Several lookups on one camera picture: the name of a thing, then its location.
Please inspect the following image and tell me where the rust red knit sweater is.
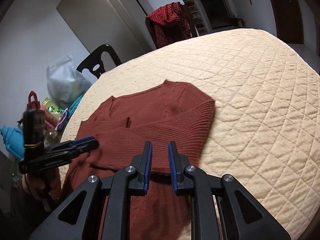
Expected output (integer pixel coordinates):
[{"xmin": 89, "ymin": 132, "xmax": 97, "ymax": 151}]
[{"xmin": 62, "ymin": 81, "xmax": 215, "ymax": 239}]

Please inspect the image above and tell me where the left hand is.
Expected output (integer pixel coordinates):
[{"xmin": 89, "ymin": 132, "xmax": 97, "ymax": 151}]
[{"xmin": 22, "ymin": 168, "xmax": 62, "ymax": 200}]

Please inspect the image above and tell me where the red shopping bag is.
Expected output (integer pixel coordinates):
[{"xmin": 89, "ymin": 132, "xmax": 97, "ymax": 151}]
[{"xmin": 27, "ymin": 91, "xmax": 41, "ymax": 110}]

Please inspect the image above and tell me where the green floral package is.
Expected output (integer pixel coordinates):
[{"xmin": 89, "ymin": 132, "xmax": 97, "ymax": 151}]
[{"xmin": 42, "ymin": 97, "xmax": 63, "ymax": 119}]

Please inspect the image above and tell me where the blue thermos jug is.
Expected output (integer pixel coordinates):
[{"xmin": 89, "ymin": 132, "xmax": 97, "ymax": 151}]
[{"xmin": 1, "ymin": 126, "xmax": 24, "ymax": 161}]

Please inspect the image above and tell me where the pink purple pouch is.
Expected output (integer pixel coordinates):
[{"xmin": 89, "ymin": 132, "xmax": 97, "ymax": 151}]
[{"xmin": 55, "ymin": 108, "xmax": 68, "ymax": 131}]

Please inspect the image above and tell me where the teal knitted item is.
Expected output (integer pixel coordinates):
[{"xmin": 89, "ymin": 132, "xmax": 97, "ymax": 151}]
[{"xmin": 67, "ymin": 95, "xmax": 84, "ymax": 118}]

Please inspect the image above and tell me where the grey plastic bag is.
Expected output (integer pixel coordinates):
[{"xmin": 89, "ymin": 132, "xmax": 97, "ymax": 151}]
[{"xmin": 46, "ymin": 54, "xmax": 92, "ymax": 109}]

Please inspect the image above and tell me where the black chair with oval cutout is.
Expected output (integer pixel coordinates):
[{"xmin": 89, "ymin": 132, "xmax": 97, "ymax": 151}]
[{"xmin": 76, "ymin": 44, "xmax": 122, "ymax": 79}]

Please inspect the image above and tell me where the beige quilted bed cover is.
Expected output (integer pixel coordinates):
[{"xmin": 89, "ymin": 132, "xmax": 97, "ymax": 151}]
[{"xmin": 62, "ymin": 29, "xmax": 319, "ymax": 239}]

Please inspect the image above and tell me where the grey refrigerator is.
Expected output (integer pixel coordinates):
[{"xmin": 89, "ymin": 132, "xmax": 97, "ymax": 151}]
[{"xmin": 56, "ymin": 0, "xmax": 156, "ymax": 63}]

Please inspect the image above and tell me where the red checkered garment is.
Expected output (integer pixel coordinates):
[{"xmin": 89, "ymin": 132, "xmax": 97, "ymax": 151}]
[{"xmin": 145, "ymin": 2, "xmax": 192, "ymax": 49}]

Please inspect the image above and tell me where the dark brown wooden door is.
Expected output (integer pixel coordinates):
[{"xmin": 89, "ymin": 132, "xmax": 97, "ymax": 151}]
[{"xmin": 270, "ymin": 0, "xmax": 304, "ymax": 44}]

